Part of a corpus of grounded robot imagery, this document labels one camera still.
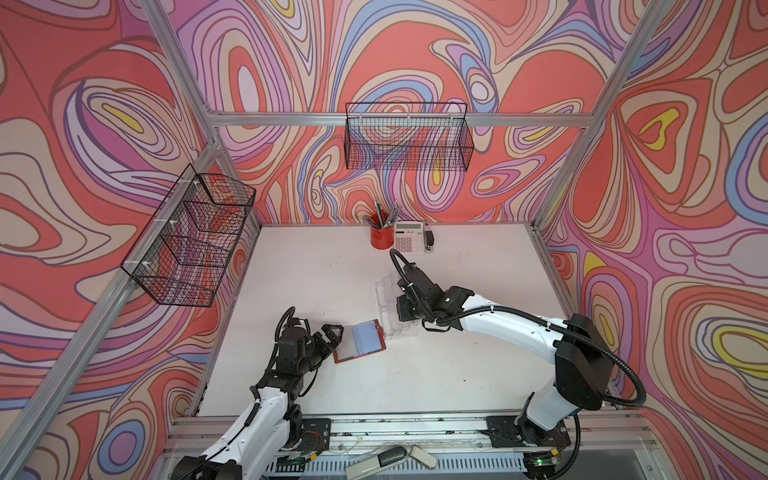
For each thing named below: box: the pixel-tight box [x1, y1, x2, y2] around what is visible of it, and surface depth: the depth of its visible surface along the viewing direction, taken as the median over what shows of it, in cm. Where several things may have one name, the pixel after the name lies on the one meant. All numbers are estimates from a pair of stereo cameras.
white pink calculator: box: [394, 221, 425, 255], surface depth 116 cm
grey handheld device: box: [346, 445, 437, 479], surface depth 69 cm
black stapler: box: [424, 230, 435, 253], surface depth 113 cm
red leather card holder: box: [333, 319, 387, 364], surface depth 90 cm
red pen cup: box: [370, 225, 395, 250], surface depth 113 cm
